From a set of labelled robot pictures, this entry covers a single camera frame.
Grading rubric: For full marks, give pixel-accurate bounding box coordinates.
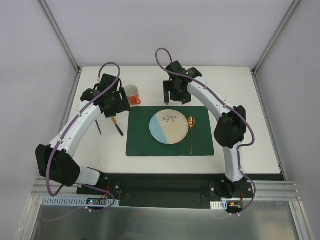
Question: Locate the orange mug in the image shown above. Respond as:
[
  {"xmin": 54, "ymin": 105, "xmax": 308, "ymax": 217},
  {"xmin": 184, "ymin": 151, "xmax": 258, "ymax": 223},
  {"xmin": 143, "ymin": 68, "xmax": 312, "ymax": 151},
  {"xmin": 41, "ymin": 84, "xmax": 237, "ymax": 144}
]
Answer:
[{"xmin": 124, "ymin": 85, "xmax": 141, "ymax": 106}]

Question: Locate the gold knife black handle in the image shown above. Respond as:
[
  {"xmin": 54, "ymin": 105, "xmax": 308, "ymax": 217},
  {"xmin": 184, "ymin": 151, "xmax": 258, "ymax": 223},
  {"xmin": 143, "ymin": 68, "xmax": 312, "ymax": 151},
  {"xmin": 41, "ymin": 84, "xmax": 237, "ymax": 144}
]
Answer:
[{"xmin": 111, "ymin": 117, "xmax": 124, "ymax": 136}]

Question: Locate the blue fork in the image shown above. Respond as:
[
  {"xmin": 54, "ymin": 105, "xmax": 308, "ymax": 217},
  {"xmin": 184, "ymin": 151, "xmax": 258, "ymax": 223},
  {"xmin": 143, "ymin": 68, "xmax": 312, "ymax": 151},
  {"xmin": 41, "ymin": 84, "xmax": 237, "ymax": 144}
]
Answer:
[{"xmin": 95, "ymin": 120, "xmax": 102, "ymax": 136}]

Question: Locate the gold spoon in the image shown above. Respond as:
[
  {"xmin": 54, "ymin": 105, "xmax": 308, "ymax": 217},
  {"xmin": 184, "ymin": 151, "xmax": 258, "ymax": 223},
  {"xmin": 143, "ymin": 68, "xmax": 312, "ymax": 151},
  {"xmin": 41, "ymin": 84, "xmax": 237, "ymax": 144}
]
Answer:
[{"xmin": 187, "ymin": 116, "xmax": 196, "ymax": 155}]

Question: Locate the cream and blue plate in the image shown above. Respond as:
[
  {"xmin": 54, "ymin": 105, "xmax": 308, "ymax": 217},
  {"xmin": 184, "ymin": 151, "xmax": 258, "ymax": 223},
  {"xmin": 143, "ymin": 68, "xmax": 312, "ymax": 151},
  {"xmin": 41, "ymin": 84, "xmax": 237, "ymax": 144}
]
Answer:
[{"xmin": 149, "ymin": 109, "xmax": 189, "ymax": 145}]

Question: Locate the dark green placemat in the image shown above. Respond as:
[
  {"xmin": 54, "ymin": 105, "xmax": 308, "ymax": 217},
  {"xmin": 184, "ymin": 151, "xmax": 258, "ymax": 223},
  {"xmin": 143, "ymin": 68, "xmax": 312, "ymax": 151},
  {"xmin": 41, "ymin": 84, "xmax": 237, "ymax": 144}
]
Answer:
[{"xmin": 126, "ymin": 106, "xmax": 215, "ymax": 157}]

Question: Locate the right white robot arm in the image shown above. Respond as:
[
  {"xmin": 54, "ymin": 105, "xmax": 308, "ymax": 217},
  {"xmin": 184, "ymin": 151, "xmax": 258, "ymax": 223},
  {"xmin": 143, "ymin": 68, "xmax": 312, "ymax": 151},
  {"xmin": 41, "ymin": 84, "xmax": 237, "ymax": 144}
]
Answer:
[{"xmin": 163, "ymin": 61, "xmax": 247, "ymax": 199}]

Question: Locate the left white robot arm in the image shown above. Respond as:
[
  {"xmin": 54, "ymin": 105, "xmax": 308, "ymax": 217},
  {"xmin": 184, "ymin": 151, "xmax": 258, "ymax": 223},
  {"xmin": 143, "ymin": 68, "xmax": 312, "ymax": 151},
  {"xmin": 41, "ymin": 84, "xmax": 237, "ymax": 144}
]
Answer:
[{"xmin": 35, "ymin": 74, "xmax": 131, "ymax": 195}]

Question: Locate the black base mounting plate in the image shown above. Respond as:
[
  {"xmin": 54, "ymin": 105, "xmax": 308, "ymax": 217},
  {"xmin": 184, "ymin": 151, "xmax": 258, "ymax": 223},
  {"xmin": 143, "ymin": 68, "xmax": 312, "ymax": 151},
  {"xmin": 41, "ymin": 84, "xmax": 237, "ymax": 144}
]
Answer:
[{"xmin": 76, "ymin": 173, "xmax": 253, "ymax": 209}]

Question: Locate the left white cable duct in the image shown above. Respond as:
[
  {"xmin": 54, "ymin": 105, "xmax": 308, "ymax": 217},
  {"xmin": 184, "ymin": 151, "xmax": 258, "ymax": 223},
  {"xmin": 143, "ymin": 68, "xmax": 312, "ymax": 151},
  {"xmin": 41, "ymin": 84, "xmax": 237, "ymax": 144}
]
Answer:
[{"xmin": 42, "ymin": 196, "xmax": 120, "ymax": 208}]

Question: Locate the white cable duct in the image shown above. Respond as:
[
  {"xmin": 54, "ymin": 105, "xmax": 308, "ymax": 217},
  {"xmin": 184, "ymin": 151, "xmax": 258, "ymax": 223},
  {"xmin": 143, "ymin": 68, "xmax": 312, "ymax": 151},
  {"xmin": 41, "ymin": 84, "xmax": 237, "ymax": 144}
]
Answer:
[
  {"xmin": 210, "ymin": 200, "xmax": 228, "ymax": 210},
  {"xmin": 42, "ymin": 196, "xmax": 120, "ymax": 208}
]

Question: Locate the right white cable duct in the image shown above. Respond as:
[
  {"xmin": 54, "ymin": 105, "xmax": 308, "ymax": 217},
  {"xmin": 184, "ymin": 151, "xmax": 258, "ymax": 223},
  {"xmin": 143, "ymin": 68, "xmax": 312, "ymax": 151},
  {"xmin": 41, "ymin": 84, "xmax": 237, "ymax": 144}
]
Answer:
[{"xmin": 210, "ymin": 200, "xmax": 228, "ymax": 210}]

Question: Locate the aluminium rail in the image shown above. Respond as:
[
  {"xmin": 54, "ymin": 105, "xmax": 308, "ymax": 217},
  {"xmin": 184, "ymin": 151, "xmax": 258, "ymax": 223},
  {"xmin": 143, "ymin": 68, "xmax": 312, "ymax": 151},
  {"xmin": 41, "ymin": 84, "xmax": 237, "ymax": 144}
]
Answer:
[{"xmin": 31, "ymin": 177, "xmax": 302, "ymax": 202}]

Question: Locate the left aluminium frame post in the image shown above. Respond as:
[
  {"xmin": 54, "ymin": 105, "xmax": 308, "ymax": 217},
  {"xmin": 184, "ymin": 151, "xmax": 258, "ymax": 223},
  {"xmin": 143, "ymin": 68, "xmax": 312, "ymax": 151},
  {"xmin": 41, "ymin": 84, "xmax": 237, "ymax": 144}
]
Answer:
[{"xmin": 37, "ymin": 0, "xmax": 81, "ymax": 73}]

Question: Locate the aluminium frame post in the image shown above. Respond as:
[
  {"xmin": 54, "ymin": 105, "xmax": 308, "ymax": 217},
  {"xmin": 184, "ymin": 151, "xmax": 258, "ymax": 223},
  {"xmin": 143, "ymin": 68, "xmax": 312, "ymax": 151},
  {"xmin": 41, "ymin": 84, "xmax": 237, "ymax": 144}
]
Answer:
[
  {"xmin": 37, "ymin": 0, "xmax": 81, "ymax": 73},
  {"xmin": 251, "ymin": 0, "xmax": 302, "ymax": 76}
]

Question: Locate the right aluminium frame post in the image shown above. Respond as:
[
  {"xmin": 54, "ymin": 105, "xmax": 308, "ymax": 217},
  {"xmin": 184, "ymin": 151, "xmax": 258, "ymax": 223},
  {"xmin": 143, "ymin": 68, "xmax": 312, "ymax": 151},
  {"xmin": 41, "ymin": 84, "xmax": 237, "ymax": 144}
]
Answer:
[{"xmin": 251, "ymin": 0, "xmax": 302, "ymax": 76}]

